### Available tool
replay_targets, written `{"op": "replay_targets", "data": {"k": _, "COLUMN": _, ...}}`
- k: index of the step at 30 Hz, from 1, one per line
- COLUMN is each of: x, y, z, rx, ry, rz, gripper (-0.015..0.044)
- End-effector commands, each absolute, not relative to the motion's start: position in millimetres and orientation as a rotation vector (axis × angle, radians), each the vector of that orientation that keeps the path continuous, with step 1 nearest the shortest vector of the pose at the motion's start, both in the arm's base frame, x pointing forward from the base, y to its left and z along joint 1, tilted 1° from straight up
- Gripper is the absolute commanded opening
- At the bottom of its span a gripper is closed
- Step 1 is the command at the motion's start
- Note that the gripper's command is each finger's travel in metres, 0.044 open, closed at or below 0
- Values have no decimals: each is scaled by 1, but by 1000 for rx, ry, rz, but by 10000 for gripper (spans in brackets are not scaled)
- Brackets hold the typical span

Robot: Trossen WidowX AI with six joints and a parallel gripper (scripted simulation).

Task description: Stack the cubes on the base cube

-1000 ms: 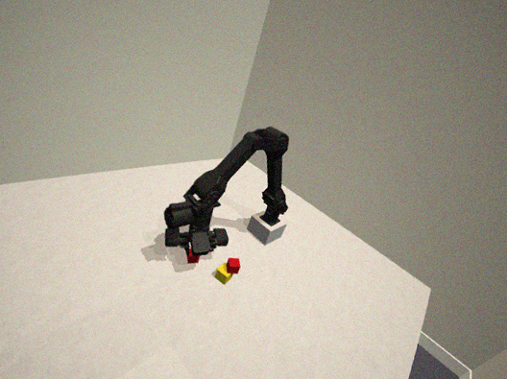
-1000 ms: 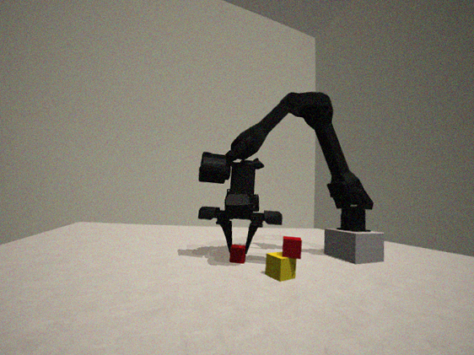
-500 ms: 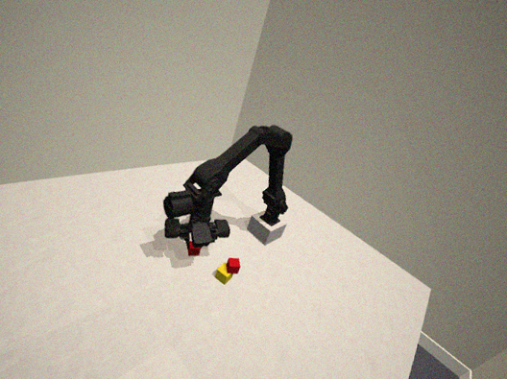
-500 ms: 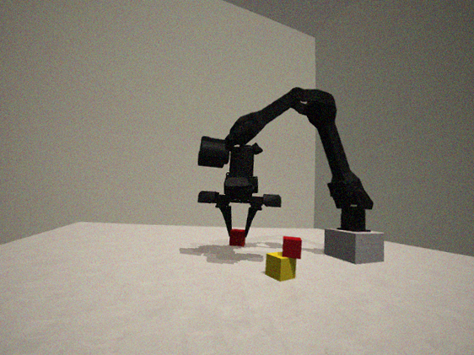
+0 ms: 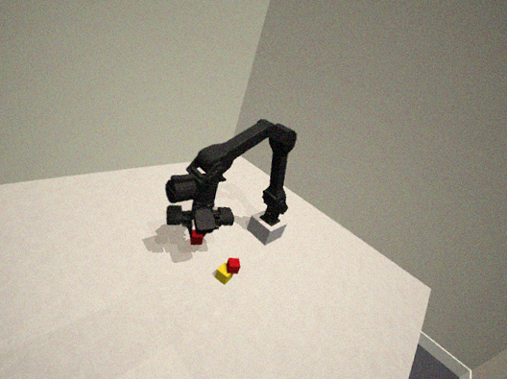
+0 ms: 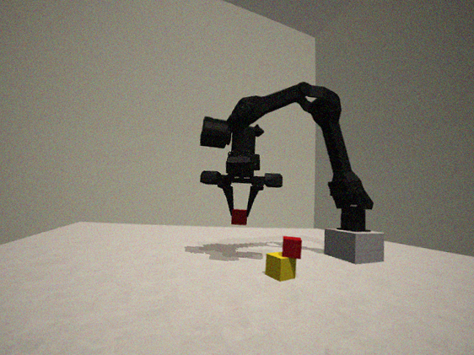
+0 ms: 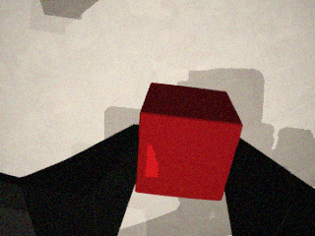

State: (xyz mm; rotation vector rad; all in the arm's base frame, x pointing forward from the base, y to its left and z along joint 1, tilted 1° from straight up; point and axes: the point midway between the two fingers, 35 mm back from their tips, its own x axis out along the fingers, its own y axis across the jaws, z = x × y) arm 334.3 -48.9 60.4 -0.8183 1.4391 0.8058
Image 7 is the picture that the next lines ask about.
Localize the red cube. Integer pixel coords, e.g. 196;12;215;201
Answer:
134;83;243;201

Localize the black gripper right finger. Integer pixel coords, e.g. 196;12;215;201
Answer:
224;138;315;236

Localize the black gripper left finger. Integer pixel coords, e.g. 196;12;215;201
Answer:
0;125;139;236

